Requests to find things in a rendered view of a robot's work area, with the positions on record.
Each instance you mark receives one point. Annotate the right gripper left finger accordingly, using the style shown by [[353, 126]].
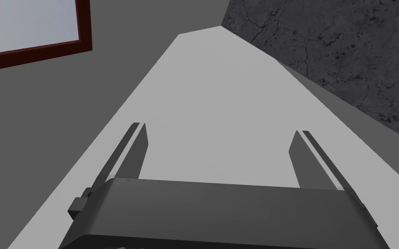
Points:
[[130, 157]]

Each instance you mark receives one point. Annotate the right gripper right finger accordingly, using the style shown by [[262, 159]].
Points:
[[312, 162]]

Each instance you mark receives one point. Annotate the red-framed window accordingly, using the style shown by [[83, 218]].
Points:
[[26, 26]]

